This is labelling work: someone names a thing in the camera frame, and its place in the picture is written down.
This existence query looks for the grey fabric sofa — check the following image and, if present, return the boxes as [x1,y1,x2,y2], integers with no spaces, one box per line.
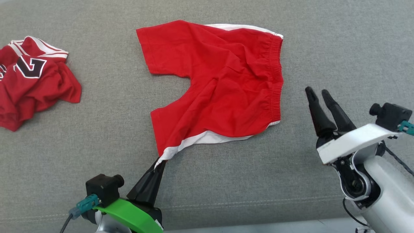
[0,0,414,233]

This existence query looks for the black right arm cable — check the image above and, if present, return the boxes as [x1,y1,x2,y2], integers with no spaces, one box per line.
[342,197,369,233]

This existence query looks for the red shorts with white stripes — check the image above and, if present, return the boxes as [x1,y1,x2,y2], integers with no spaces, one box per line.
[136,20,284,169]

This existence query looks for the camera cable teal connector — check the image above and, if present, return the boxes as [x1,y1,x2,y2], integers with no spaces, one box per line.
[383,120,414,177]
[60,194,99,233]

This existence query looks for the right camera cable teal connector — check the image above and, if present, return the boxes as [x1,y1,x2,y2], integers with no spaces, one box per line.
[383,120,414,177]

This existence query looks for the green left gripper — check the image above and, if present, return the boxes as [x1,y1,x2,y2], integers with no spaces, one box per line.
[94,158,167,233]

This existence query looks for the red Bulls jersey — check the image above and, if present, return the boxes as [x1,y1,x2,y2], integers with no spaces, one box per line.
[0,36,82,132]

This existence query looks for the left camera cable teal connector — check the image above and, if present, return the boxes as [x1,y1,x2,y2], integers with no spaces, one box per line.
[60,194,99,233]

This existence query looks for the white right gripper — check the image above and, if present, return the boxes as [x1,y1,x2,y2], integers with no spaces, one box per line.
[305,86,401,169]

